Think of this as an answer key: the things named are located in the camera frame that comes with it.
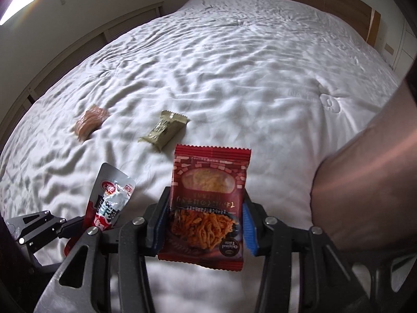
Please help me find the red noodle snack packet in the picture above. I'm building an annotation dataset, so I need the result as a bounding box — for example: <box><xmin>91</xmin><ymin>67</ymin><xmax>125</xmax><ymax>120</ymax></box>
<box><xmin>158</xmin><ymin>143</ymin><xmax>252</xmax><ymax>272</ymax></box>

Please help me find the black and copper electric kettle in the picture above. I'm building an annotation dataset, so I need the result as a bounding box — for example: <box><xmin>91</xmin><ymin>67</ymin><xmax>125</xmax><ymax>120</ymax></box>
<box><xmin>309</xmin><ymin>72</ymin><xmax>417</xmax><ymax>258</ymax></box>

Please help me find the olive green snack packet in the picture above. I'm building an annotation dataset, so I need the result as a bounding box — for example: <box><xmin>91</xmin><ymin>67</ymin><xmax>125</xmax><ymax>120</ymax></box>
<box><xmin>138</xmin><ymin>110</ymin><xmax>190</xmax><ymax>152</ymax></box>

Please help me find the wooden headboard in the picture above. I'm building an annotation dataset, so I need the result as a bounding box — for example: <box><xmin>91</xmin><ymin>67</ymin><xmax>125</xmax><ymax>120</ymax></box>
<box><xmin>195</xmin><ymin>0</ymin><xmax>382</xmax><ymax>43</ymax></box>

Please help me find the red chips packet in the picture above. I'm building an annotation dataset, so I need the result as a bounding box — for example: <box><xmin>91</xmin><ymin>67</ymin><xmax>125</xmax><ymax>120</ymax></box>
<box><xmin>63</xmin><ymin>163</ymin><xmax>137</xmax><ymax>256</ymax></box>

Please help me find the wooden radiator cover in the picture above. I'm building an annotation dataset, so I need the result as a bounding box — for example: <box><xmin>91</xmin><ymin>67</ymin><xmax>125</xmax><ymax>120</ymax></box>
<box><xmin>0</xmin><ymin>2</ymin><xmax>163</xmax><ymax>131</ymax></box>

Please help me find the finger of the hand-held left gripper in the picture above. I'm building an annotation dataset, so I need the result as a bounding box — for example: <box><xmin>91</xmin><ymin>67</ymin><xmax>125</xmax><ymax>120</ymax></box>
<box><xmin>6</xmin><ymin>210</ymin><xmax>66</xmax><ymax>235</ymax></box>
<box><xmin>20</xmin><ymin>217</ymin><xmax>88</xmax><ymax>255</ymax></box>

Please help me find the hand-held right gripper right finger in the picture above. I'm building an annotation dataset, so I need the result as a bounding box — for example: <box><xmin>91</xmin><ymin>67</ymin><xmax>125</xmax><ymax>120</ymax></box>
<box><xmin>241</xmin><ymin>189</ymin><xmax>385</xmax><ymax>313</ymax></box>

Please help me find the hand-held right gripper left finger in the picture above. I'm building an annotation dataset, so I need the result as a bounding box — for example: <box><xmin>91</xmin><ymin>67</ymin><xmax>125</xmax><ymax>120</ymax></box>
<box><xmin>42</xmin><ymin>186</ymin><xmax>171</xmax><ymax>313</ymax></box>

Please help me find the pink striped snack packet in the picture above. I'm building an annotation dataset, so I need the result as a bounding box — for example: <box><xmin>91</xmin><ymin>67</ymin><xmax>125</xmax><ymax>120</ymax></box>
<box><xmin>73</xmin><ymin>104</ymin><xmax>109</xmax><ymax>141</ymax></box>

